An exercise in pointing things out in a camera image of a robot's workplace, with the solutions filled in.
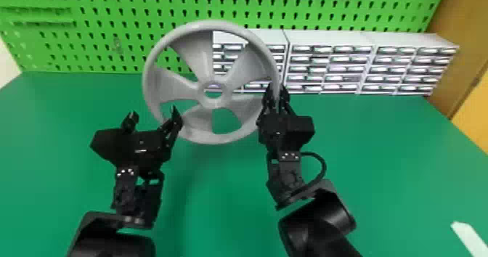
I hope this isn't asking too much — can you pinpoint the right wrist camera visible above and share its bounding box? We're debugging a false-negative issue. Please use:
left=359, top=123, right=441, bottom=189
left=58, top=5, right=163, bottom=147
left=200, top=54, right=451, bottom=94
left=290, top=114, right=316, bottom=150

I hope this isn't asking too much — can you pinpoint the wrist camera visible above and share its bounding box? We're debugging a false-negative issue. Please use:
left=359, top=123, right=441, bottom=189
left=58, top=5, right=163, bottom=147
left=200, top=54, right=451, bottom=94
left=290, top=114, right=316, bottom=150
left=89, top=128, right=129, bottom=163

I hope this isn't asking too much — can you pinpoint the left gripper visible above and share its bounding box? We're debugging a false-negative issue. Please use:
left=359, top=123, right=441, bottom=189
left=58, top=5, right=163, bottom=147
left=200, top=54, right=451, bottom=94
left=121, top=105, right=184, bottom=176

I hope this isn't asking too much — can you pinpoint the grey wheel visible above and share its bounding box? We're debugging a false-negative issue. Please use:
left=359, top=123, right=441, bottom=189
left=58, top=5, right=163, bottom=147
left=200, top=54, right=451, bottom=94
left=142, top=20, right=283, bottom=145

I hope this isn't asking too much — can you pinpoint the black cable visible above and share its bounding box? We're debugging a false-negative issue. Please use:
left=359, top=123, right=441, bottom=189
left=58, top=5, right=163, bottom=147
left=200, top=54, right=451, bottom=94
left=300, top=150, right=328, bottom=192

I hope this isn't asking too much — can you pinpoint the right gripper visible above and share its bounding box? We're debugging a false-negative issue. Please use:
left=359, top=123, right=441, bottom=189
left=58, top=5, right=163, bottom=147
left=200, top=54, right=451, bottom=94
left=256, top=82, right=293, bottom=155

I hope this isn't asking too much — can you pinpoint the white drawer cabinet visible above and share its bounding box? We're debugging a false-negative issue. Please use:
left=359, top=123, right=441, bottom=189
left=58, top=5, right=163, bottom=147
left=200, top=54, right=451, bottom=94
left=211, top=28, right=291, bottom=94
left=359, top=30, right=460, bottom=97
left=283, top=29, right=378, bottom=96

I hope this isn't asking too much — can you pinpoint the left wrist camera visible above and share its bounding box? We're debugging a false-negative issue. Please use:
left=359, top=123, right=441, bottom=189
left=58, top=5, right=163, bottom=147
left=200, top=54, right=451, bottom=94
left=89, top=128, right=129, bottom=163

